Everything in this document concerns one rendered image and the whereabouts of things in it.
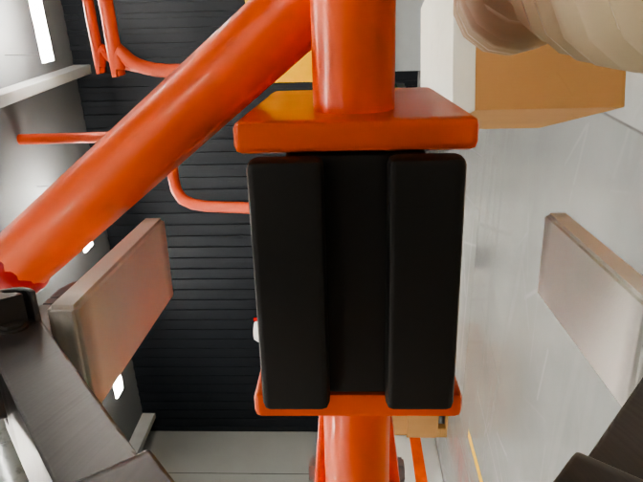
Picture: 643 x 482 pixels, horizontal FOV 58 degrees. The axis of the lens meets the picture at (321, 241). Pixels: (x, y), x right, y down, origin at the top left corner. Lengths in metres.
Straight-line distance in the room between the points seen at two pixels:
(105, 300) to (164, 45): 11.06
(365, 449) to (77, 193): 0.12
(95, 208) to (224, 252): 11.96
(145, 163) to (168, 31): 10.97
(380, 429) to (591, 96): 1.38
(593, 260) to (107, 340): 0.13
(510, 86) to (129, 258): 1.34
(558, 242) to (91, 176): 0.15
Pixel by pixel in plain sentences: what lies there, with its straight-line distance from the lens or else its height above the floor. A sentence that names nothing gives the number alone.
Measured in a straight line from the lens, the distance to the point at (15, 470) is 7.56.
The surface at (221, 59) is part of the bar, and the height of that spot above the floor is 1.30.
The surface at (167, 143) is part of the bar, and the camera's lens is 0.18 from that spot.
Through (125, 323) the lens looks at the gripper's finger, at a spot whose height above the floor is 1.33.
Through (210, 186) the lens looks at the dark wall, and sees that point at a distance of 11.64.
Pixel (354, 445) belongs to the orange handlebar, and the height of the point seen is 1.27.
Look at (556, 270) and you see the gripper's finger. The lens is 0.20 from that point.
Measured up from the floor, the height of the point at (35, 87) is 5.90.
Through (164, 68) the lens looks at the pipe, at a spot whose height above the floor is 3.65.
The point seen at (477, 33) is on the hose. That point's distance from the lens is 0.22.
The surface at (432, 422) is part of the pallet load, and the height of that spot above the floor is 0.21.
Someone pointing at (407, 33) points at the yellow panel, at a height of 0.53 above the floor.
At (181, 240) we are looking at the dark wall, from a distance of 12.24.
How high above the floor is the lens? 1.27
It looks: 3 degrees up
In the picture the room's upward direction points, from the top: 91 degrees counter-clockwise
